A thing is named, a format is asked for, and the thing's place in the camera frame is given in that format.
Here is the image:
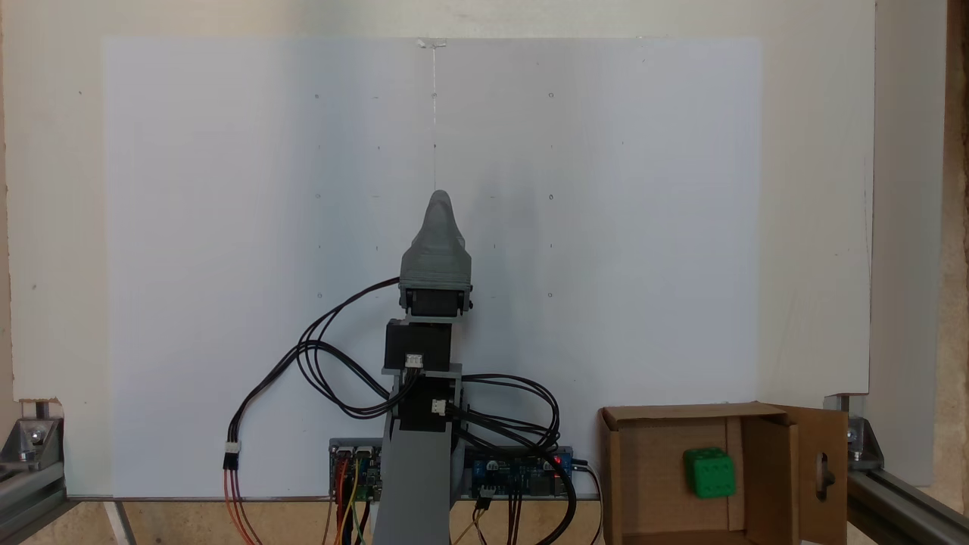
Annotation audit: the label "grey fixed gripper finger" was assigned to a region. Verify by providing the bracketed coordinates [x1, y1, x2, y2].
[400, 190, 472, 284]

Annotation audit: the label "green dice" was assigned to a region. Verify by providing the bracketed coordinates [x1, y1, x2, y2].
[683, 447, 737, 500]

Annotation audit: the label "circuit board with white connectors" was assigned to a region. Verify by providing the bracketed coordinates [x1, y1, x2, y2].
[332, 447, 383, 502]

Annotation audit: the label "blue circuit board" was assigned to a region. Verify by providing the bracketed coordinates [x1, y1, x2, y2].
[465, 448, 574, 499]

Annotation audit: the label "white paper sheet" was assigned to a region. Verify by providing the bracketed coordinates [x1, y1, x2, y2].
[102, 36, 762, 499]

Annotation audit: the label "brown cardboard box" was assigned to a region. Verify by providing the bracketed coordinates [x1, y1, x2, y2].
[598, 401, 850, 545]

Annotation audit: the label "black servo cable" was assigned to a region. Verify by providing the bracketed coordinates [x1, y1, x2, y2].
[453, 373, 562, 455]
[295, 277, 402, 419]

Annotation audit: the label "grey board mount plate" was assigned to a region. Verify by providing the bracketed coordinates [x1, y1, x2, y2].
[329, 438, 576, 500]

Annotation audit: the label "black cable with white connector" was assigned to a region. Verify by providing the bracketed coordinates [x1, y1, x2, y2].
[223, 341, 394, 474]

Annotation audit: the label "yellow jumper wire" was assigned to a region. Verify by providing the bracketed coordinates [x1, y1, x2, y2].
[335, 458, 361, 545]

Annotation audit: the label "red orange wire bundle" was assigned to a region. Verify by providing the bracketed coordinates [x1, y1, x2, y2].
[223, 468, 263, 545]

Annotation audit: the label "metal corner bracket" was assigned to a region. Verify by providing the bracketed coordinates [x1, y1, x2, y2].
[0, 400, 65, 466]
[824, 394, 885, 474]

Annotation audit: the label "aluminium frame post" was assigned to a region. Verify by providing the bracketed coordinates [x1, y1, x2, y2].
[0, 458, 69, 545]
[846, 468, 969, 545]

